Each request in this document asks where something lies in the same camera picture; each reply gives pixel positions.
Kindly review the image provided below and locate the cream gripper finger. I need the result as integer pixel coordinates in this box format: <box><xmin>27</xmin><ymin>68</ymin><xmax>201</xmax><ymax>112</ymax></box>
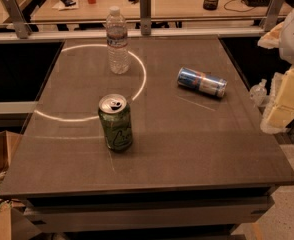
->
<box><xmin>258</xmin><ymin>22</ymin><xmax>284</xmax><ymax>49</ymax></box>
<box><xmin>260</xmin><ymin>65</ymin><xmax>294</xmax><ymax>134</ymax></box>

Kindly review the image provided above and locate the blue silver Red Bull can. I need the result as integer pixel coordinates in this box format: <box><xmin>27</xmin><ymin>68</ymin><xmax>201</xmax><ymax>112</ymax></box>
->
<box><xmin>177</xmin><ymin>67</ymin><xmax>227</xmax><ymax>98</ymax></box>

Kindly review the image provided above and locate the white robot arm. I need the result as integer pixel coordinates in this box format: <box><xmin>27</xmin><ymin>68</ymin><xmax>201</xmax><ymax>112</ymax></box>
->
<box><xmin>260</xmin><ymin>8</ymin><xmax>294</xmax><ymax>134</ymax></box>

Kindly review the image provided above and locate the green soda can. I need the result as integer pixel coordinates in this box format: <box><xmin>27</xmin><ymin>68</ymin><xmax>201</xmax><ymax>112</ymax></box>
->
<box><xmin>98</xmin><ymin>94</ymin><xmax>133</xmax><ymax>152</ymax></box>

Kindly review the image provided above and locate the clear sanitizer bottle left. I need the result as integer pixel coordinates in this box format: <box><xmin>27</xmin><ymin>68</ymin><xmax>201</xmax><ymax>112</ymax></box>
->
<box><xmin>249</xmin><ymin>79</ymin><xmax>267</xmax><ymax>106</ymax></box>

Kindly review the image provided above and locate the black mesh cup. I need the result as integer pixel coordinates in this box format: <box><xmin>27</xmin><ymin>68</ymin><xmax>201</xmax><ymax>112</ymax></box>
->
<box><xmin>203</xmin><ymin>0</ymin><xmax>219</xmax><ymax>10</ymax></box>

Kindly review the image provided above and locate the clear plastic water bottle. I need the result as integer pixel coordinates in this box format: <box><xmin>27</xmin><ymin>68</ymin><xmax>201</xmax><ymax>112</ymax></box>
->
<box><xmin>106</xmin><ymin>6</ymin><xmax>130</xmax><ymax>74</ymax></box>

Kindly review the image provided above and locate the wooden background desk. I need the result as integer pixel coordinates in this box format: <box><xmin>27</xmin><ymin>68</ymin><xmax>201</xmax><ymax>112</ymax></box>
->
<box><xmin>32</xmin><ymin>0</ymin><xmax>267</xmax><ymax>23</ymax></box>

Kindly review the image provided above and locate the brown cardboard box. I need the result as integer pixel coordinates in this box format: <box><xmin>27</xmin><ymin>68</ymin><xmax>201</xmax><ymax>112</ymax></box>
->
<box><xmin>0</xmin><ymin>131</ymin><xmax>41</xmax><ymax>240</ymax></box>

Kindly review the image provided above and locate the right metal bracket post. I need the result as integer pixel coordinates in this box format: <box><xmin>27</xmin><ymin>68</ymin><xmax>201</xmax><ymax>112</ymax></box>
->
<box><xmin>260</xmin><ymin>0</ymin><xmax>285</xmax><ymax>32</ymax></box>

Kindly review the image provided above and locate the metal bracket post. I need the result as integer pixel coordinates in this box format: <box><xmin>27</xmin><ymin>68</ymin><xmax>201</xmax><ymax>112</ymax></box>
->
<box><xmin>1</xmin><ymin>0</ymin><xmax>31</xmax><ymax>39</ymax></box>
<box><xmin>260</xmin><ymin>0</ymin><xmax>285</xmax><ymax>32</ymax></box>
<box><xmin>140</xmin><ymin>0</ymin><xmax>151</xmax><ymax>35</ymax></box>

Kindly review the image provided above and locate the black cable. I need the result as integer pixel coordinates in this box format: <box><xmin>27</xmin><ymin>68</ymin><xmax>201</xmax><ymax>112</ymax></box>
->
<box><xmin>223</xmin><ymin>0</ymin><xmax>251</xmax><ymax>13</ymax></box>

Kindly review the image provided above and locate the middle metal bracket post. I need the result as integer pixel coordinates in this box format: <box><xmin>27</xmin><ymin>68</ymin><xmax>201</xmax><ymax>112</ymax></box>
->
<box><xmin>140</xmin><ymin>0</ymin><xmax>151</xmax><ymax>35</ymax></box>

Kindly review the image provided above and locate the left metal bracket post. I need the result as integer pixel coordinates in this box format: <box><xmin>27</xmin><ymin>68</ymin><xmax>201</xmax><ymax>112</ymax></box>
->
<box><xmin>1</xmin><ymin>0</ymin><xmax>31</xmax><ymax>39</ymax></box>

